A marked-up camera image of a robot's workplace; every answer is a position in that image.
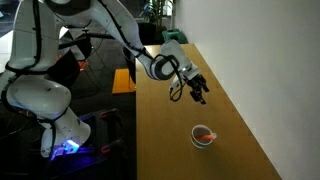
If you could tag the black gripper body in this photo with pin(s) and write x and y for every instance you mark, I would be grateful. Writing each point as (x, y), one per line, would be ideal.
(193, 78)

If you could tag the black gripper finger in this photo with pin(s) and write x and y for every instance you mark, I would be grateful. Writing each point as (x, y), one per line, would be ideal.
(204, 86)
(197, 97)

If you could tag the orange marker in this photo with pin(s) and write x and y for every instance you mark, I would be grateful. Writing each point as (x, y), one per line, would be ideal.
(204, 137)

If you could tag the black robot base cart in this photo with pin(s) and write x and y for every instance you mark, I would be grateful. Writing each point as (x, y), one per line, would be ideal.
(90, 143)

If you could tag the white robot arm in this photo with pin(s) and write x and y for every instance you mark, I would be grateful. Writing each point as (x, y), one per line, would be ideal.
(34, 82)

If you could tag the green and white cup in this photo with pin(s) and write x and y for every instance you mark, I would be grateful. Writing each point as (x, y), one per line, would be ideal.
(201, 130)

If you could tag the green bin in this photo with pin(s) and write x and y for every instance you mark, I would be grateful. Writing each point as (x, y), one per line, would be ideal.
(174, 34)

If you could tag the orange floor mat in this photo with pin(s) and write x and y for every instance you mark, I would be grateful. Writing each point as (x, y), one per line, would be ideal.
(122, 82)

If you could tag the potted plant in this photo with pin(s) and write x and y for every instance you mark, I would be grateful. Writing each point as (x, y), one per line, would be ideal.
(155, 10)

